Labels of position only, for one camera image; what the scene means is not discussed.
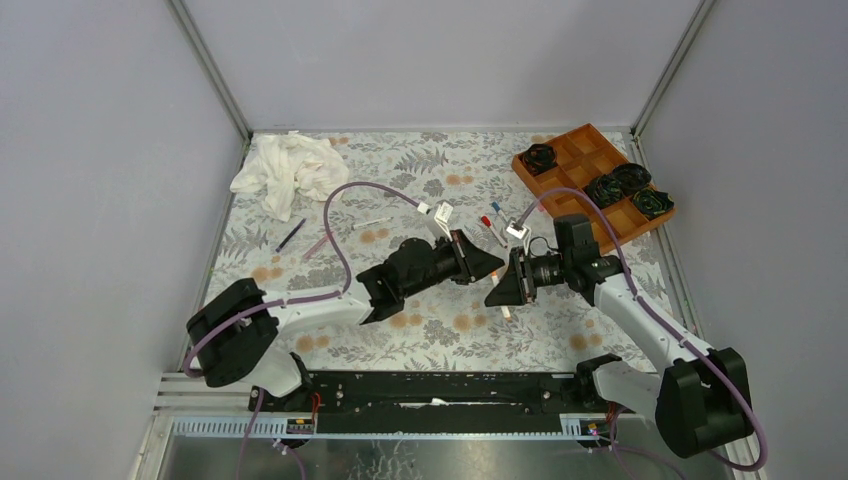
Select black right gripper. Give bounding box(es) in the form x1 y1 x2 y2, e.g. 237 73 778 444
484 244 573 304

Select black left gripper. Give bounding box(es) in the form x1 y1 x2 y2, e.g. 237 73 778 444
401 234 505 303

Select white pen red tip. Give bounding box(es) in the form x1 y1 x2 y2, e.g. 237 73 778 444
481 215 508 248
489 271 513 322

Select white pen blue tip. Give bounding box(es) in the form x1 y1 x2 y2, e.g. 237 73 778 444
491 201 511 231

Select pink pen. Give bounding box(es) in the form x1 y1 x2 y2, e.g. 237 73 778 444
302 236 328 261

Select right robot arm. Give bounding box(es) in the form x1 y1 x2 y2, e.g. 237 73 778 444
485 214 756 458

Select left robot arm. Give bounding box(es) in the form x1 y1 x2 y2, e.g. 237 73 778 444
183 230 504 411

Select black pen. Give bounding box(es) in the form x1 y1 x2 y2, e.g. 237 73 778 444
274 218 306 253

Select floral patterned mat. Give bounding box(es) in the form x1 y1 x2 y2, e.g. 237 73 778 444
207 131 651 372

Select orange compartment tray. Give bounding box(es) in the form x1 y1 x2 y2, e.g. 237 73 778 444
511 124 675 253

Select white crumpled cloth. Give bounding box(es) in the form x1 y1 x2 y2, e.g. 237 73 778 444
229 131 350 222

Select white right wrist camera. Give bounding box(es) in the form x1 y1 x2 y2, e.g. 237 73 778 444
505 222 532 253

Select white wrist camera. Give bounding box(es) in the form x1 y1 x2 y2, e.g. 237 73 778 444
417 200 454 242
505 222 532 253

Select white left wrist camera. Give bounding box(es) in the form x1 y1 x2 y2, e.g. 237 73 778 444
417 200 454 242

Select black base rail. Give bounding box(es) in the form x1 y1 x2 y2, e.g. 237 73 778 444
248 370 608 435

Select black green cable coil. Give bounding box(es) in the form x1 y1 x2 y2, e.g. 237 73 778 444
630 187 676 220

